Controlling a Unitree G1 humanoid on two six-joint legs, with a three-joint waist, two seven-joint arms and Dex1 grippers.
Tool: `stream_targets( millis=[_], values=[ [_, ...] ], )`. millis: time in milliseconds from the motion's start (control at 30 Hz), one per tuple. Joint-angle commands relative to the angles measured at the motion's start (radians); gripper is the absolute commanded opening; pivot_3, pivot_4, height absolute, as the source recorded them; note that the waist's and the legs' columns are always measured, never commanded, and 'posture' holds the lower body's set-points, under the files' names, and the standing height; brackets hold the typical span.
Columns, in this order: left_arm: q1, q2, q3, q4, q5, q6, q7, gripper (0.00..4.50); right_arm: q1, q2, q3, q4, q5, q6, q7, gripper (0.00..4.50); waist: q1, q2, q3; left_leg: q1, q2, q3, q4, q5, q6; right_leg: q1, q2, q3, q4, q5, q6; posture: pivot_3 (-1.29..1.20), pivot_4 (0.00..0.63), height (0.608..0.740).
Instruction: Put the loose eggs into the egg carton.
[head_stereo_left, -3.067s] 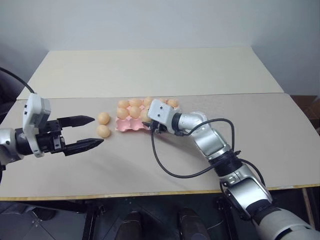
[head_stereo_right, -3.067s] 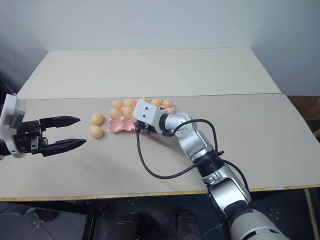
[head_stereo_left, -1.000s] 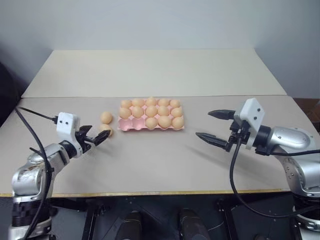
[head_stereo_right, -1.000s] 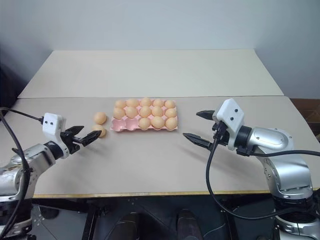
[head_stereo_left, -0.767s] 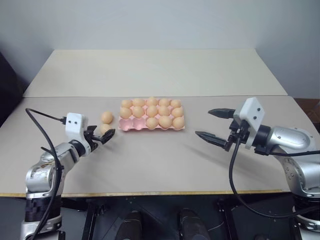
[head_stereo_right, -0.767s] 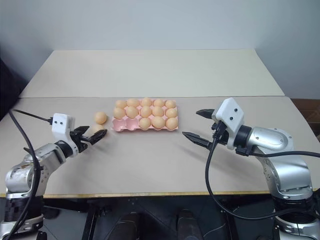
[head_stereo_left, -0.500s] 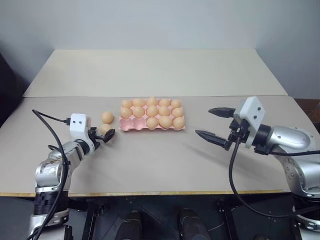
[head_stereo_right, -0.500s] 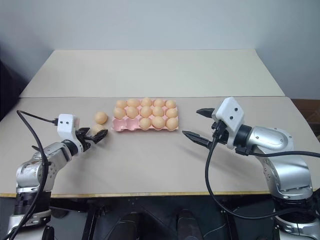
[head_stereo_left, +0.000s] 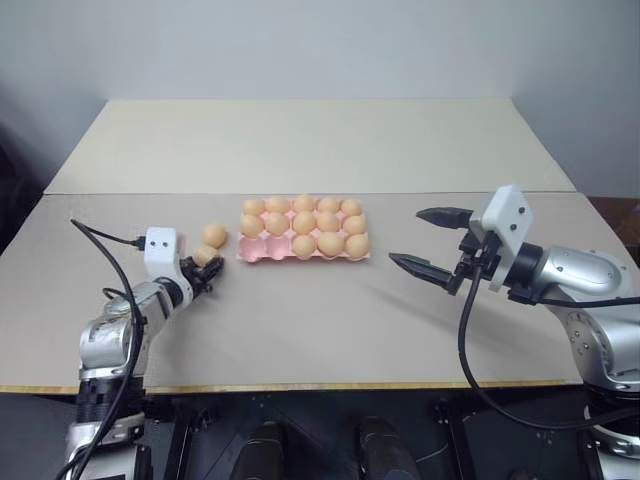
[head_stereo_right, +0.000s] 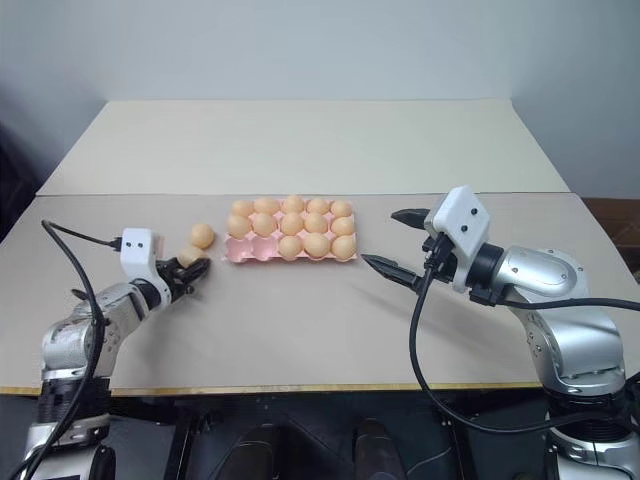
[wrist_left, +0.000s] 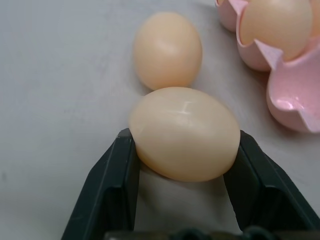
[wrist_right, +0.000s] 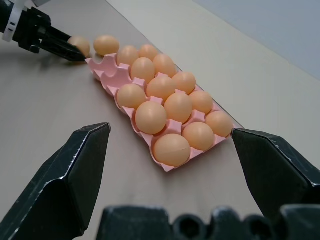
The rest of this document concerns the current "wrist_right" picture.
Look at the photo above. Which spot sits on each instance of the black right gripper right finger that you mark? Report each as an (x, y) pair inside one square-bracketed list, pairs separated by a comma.
[(275, 170)]

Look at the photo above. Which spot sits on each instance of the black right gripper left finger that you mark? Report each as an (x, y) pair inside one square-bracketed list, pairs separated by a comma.
[(62, 190)]

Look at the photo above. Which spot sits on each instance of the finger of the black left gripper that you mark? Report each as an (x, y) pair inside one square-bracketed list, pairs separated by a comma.
[(58, 33), (62, 50)]

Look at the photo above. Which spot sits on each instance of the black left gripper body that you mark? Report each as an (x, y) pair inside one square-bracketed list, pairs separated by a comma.
[(28, 27)]

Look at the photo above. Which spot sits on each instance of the brown egg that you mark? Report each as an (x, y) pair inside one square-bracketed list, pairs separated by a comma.
[(178, 107), (201, 102), (219, 123), (161, 87), (150, 118), (81, 43), (148, 51), (131, 96), (184, 82), (198, 136), (128, 54), (164, 65), (106, 45), (171, 150), (142, 70)]

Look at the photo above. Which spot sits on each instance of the pink egg carton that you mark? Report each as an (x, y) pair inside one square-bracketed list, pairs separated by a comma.
[(112, 77)]

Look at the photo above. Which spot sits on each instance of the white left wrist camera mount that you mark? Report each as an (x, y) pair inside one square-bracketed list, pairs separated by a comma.
[(11, 27)]

